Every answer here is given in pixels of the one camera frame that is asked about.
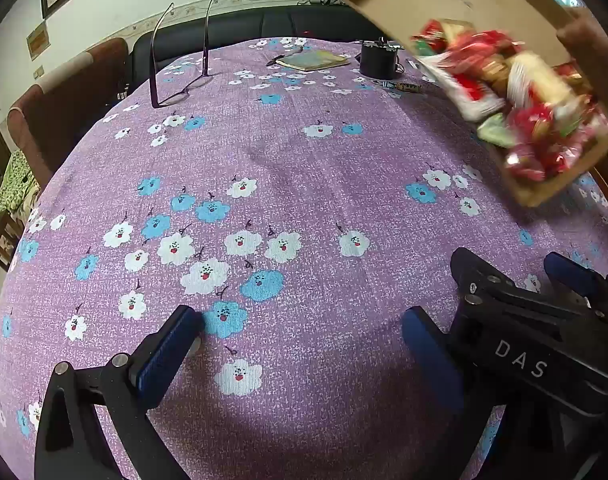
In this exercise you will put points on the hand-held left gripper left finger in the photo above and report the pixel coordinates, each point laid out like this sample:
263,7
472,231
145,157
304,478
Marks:
169,355

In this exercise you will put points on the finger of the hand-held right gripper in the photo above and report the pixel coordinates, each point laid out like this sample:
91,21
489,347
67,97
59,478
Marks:
566,268
471,270

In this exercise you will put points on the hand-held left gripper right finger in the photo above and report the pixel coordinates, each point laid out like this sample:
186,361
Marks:
428,350

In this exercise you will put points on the purple floral tablecloth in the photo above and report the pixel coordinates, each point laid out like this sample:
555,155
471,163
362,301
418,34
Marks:
309,185

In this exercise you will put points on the pile of snack packets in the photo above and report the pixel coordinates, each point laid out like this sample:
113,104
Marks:
523,85

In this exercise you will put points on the black round container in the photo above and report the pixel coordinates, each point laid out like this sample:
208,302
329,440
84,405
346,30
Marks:
376,60

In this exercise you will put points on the green patterned cloth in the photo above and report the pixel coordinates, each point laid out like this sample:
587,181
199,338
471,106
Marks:
9,185

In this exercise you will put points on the yellow notebook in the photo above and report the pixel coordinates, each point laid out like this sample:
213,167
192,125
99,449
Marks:
314,60

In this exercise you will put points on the brown chair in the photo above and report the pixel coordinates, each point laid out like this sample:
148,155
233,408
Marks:
59,110

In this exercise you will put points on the dark pen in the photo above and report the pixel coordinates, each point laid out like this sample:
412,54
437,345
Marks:
279,59

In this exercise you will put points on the purple-framed eyeglasses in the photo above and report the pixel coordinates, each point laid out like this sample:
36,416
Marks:
204,50

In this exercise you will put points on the black leather sofa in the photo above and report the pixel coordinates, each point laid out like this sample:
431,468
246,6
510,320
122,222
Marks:
284,22

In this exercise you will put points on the yellow wall sign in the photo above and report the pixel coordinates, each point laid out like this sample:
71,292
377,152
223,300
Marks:
38,40

